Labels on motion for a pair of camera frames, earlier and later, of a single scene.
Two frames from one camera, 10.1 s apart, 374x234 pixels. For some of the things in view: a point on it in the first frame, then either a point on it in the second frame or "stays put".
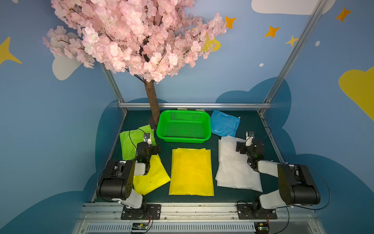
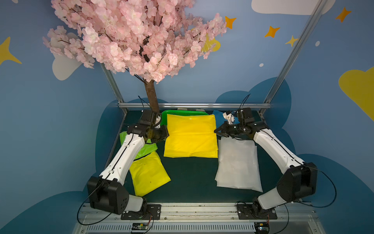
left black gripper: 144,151 to 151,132
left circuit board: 140,226 stays put
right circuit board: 262,227 stays put
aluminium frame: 199,218 stays put
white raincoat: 233,170 stays put
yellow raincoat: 191,172 to 191,135
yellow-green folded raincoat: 157,177 stays put
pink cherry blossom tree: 148,40 stays put
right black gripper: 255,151 to 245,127
